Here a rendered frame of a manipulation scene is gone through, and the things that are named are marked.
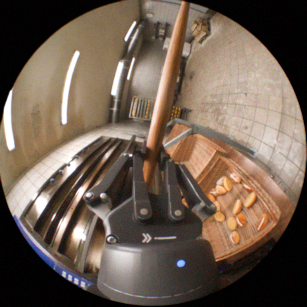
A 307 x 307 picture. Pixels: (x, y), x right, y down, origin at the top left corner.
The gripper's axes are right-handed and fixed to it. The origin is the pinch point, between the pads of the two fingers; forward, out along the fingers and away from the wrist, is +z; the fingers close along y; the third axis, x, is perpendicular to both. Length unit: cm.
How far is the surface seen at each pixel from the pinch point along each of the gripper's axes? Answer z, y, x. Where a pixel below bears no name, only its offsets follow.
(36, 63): 24, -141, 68
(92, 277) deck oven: -37, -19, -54
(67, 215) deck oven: -4, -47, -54
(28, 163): 12, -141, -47
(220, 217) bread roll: 0, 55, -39
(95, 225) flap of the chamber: -5.2, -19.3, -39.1
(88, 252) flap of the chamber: -20.6, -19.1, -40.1
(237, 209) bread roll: -4, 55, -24
